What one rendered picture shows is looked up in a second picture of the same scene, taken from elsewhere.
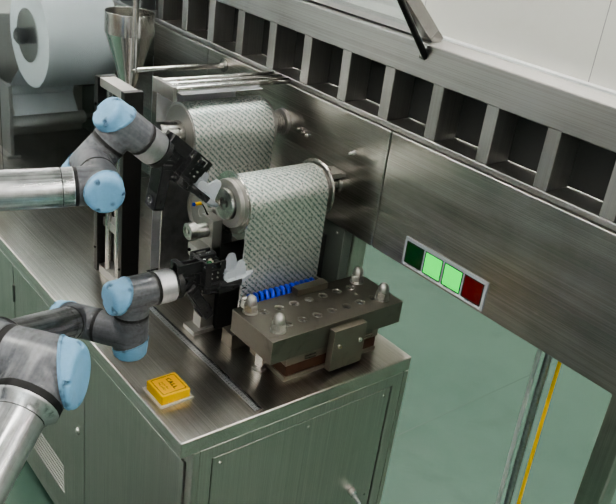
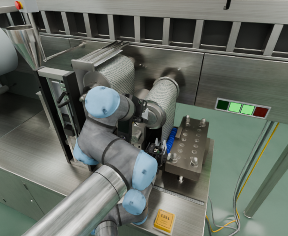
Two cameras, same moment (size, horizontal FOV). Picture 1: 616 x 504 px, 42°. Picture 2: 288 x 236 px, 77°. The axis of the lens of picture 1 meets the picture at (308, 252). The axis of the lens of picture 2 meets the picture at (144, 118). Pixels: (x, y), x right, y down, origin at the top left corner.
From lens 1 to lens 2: 1.27 m
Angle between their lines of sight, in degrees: 25
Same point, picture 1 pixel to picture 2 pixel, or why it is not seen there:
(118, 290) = (138, 202)
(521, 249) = not seen: outside the picture
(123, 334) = (140, 216)
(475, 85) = (267, 15)
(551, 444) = not seen: hidden behind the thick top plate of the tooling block
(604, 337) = not seen: outside the picture
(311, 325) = (200, 153)
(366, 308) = (204, 132)
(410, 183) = (218, 75)
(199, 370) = (162, 196)
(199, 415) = (189, 226)
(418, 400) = not seen: hidden behind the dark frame
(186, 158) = (137, 105)
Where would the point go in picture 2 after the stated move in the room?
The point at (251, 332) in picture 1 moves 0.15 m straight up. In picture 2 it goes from (182, 170) to (187, 147)
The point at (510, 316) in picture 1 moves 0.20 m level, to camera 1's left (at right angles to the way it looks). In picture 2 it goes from (283, 117) to (255, 129)
